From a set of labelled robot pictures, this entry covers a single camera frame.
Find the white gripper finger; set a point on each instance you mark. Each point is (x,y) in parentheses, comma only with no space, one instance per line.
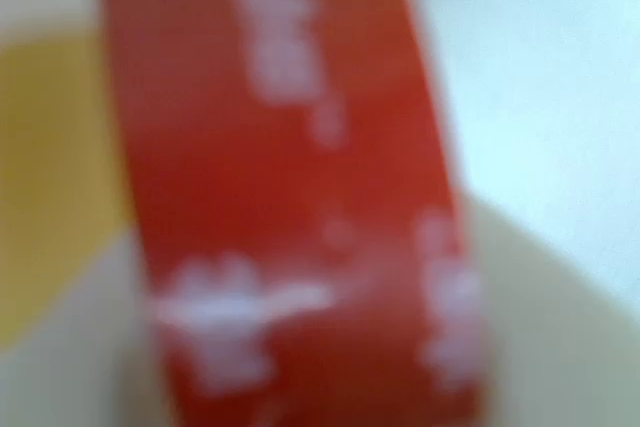
(550,72)

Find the small red tape roll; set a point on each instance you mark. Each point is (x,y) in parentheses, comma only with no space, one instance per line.
(280,172)

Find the big yellow tape roll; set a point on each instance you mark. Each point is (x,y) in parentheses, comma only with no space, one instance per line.
(55,172)

